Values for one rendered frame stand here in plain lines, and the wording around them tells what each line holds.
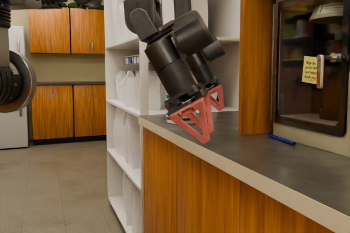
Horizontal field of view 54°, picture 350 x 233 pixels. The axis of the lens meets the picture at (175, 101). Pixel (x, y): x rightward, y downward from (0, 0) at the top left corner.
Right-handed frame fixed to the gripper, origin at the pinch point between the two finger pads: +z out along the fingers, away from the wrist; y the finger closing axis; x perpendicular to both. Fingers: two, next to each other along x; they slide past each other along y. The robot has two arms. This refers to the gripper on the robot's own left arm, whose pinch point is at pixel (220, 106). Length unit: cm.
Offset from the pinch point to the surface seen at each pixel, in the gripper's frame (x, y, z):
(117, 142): 98, 140, -4
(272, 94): -16.7, 6.0, 5.3
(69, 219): 159, 126, 30
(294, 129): -16.8, -1.7, 17.4
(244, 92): -8.6, 7.1, 0.1
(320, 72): -28.8, -19.1, 3.2
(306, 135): -19.0, -6.4, 19.6
